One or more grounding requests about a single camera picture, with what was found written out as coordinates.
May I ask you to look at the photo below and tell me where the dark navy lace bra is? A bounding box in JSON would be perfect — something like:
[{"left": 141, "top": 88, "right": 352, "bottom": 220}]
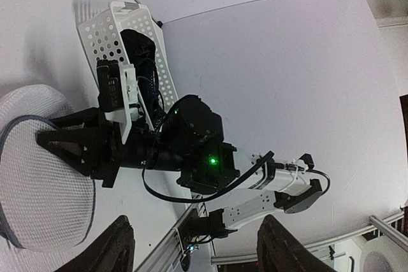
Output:
[{"left": 120, "top": 29, "right": 165, "bottom": 127}]

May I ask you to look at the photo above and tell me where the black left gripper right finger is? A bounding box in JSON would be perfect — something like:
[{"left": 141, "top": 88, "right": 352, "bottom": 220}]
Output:
[{"left": 256, "top": 215, "right": 333, "bottom": 272}]

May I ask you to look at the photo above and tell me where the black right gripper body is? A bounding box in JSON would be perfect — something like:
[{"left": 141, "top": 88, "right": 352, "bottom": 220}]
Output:
[{"left": 103, "top": 95, "right": 239, "bottom": 195}]

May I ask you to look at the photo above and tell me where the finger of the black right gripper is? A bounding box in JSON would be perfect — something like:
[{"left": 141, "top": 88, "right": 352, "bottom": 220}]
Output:
[
  {"left": 50, "top": 107, "right": 105, "bottom": 129},
  {"left": 36, "top": 127, "right": 105, "bottom": 176}
]

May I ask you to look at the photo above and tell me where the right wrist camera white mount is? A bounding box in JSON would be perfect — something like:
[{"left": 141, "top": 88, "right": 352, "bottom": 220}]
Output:
[{"left": 96, "top": 59, "right": 143, "bottom": 144}]

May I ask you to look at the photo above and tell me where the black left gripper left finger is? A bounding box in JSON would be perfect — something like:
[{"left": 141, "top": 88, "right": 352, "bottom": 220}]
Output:
[{"left": 65, "top": 215, "right": 135, "bottom": 272}]

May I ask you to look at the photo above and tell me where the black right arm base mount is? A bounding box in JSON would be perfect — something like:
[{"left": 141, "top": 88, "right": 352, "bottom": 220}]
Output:
[{"left": 178, "top": 208, "right": 235, "bottom": 247}]

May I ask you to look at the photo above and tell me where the aluminium table front rail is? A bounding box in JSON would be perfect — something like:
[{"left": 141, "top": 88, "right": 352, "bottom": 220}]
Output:
[{"left": 135, "top": 204, "right": 216, "bottom": 272}]

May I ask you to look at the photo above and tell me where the white mesh laundry bag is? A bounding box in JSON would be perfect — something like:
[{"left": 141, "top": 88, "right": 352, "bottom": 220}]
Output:
[{"left": 1, "top": 84, "right": 96, "bottom": 252}]

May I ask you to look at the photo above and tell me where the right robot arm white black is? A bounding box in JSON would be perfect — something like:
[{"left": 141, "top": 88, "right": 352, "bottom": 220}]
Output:
[{"left": 36, "top": 95, "right": 330, "bottom": 243}]

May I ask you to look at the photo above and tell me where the white plastic basket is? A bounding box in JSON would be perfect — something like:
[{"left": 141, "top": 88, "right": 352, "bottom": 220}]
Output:
[{"left": 77, "top": 1, "right": 179, "bottom": 112}]

